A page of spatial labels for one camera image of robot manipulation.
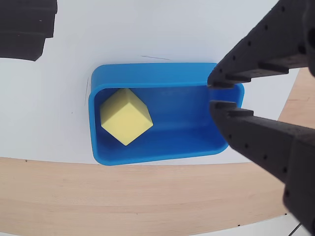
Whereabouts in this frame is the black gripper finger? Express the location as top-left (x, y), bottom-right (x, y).
top-left (207, 0), bottom-right (315, 89)
top-left (209, 100), bottom-right (315, 236)

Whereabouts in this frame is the yellow cube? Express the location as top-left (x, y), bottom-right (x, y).
top-left (99, 88), bottom-right (154, 147)

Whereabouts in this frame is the blue rectangular plastic bin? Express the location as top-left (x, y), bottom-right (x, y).
top-left (88, 62), bottom-right (246, 167)

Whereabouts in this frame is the black foam cube holder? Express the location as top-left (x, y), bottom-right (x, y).
top-left (0, 0), bottom-right (58, 62)

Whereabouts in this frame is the white table mat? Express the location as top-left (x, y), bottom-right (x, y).
top-left (0, 0), bottom-right (301, 166)

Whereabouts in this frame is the thin black cable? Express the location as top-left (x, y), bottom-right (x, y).
top-left (289, 222), bottom-right (302, 236)

